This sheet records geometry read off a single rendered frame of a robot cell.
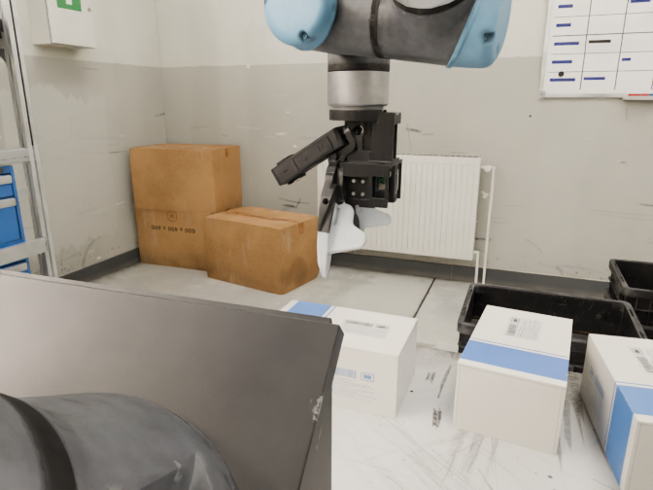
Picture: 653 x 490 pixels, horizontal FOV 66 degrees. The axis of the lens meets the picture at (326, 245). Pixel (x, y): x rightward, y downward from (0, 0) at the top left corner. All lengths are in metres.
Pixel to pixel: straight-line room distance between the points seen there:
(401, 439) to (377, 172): 0.32
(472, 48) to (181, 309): 0.32
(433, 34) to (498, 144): 2.68
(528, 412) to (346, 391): 0.22
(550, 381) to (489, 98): 2.59
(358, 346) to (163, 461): 0.47
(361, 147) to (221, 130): 3.11
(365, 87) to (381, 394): 0.38
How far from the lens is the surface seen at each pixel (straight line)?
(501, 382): 0.64
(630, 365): 0.72
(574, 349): 1.24
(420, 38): 0.48
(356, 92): 0.61
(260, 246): 2.96
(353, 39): 0.51
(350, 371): 0.68
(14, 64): 2.06
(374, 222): 0.72
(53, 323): 0.34
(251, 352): 0.26
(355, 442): 0.65
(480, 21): 0.47
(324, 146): 0.64
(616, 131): 3.15
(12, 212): 2.06
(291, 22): 0.51
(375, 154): 0.62
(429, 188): 3.08
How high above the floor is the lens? 1.09
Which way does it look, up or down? 16 degrees down
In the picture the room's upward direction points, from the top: straight up
